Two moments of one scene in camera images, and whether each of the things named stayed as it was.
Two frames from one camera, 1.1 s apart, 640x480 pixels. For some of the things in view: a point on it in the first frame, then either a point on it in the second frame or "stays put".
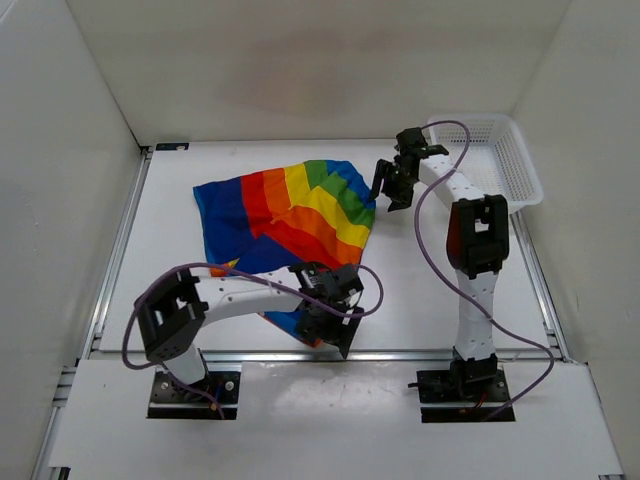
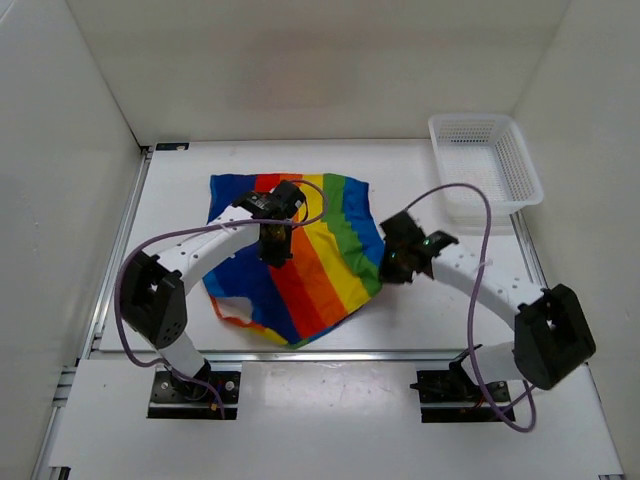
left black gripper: x=336 y=331 → x=277 y=258
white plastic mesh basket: x=497 y=160 stays put
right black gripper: x=401 y=199 → x=388 y=273
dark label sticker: x=171 y=146 stays put
